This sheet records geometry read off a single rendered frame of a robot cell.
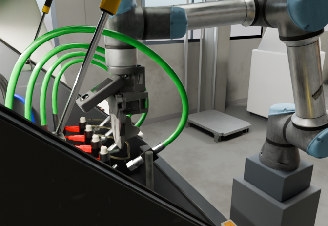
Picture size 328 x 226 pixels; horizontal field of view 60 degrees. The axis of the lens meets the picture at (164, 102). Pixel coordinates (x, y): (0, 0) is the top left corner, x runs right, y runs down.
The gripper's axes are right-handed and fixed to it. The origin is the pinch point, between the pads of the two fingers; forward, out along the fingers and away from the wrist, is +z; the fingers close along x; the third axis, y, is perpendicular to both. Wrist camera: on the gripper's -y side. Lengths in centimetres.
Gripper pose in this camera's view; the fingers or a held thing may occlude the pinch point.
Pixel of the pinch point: (117, 144)
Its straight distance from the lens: 74.3
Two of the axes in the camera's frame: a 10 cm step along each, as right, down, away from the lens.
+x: -4.6, -2.7, 8.5
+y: 8.9, -1.4, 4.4
